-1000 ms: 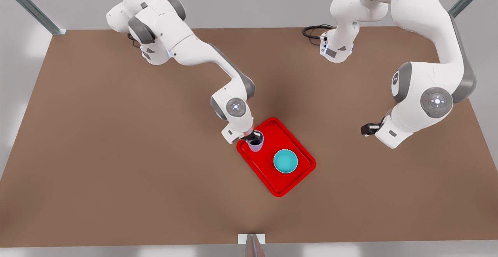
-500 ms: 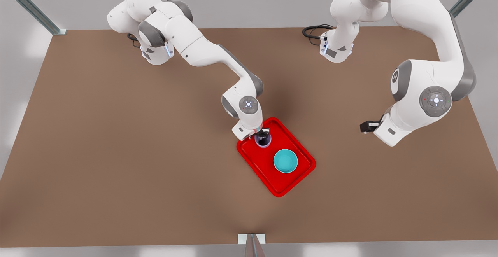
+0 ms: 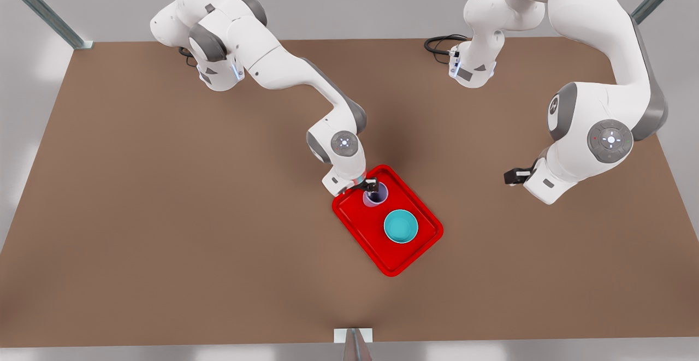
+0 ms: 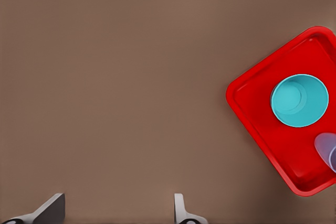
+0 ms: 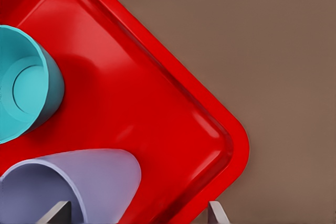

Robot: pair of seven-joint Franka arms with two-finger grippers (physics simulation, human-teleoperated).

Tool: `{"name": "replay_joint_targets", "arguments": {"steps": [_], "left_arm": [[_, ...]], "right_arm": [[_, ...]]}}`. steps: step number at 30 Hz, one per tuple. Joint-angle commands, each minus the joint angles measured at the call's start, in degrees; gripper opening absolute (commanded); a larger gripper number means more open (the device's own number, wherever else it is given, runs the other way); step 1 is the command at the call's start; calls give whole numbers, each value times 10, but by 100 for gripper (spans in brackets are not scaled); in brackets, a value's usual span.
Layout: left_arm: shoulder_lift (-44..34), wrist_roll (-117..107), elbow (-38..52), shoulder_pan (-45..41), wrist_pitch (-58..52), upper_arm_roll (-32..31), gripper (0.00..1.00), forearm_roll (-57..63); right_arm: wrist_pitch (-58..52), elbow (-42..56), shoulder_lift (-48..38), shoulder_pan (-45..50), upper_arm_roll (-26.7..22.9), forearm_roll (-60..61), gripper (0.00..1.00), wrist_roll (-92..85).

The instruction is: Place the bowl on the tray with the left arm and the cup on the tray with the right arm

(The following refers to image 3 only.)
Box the pale purple cup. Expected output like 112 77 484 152
363 181 389 209

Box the red rectangular tray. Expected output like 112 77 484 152
331 164 444 277

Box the teal bowl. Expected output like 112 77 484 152
383 209 419 244

